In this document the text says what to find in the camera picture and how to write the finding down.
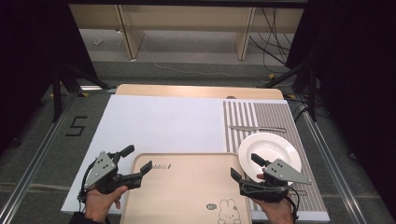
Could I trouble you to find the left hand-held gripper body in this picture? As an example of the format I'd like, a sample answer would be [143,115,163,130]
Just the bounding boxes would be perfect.
[83,151,144,195]

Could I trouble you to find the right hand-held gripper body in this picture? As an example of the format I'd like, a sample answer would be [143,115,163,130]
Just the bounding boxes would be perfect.
[238,158,312,203]

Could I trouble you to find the white round plate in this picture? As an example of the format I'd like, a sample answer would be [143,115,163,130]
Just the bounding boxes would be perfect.
[237,132,303,185]

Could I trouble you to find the beige tray with rabbit print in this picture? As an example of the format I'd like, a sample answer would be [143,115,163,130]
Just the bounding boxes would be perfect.
[120,152,253,224]

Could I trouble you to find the person's left hand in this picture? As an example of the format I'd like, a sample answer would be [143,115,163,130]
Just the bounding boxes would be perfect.
[84,185,129,223]

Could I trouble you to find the person's right hand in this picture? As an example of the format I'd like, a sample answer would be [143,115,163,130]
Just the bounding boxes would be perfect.
[249,193,295,224]

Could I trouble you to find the grey striped placemat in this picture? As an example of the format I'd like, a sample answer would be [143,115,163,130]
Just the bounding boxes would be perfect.
[222,100,329,214]

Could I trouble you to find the black metal stand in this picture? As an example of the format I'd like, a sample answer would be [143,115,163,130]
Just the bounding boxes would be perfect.
[50,62,117,123]
[257,55,319,123]

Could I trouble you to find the black curtain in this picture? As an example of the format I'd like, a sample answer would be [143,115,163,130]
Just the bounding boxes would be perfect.
[285,0,396,216]
[0,0,96,153]

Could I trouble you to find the light wooden bench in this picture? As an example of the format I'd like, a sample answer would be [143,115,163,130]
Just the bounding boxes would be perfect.
[68,3,304,62]

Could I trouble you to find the left hand-held gripper cable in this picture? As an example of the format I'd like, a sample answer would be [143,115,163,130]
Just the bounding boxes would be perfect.
[77,160,96,214]

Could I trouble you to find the hand-held gripper cable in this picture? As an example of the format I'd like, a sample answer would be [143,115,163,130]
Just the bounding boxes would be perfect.
[288,186,302,222]
[77,160,96,214]

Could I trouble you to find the right hand-held gripper cable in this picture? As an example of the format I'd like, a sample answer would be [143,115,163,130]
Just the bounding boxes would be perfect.
[288,186,302,222]

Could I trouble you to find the aluminium floor rail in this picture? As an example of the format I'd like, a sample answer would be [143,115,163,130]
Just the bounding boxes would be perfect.
[0,92,78,224]
[297,96,373,224]

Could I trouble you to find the black cable bundle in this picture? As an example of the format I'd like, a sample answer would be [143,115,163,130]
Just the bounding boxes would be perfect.
[248,7,295,73]

